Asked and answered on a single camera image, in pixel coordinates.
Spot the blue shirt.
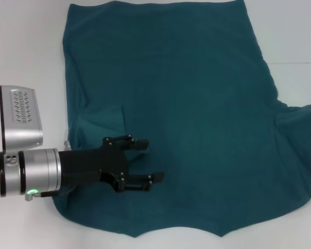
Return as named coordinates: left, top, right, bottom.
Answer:
left=52, top=0, right=311, bottom=232

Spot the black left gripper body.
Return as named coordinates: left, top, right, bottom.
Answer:
left=58, top=136, right=131, bottom=193

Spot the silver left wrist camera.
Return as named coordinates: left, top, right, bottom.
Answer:
left=0, top=85, right=44, bottom=151

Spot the black cable with silver plug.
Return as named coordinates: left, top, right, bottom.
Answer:
left=24, top=185, right=77, bottom=202

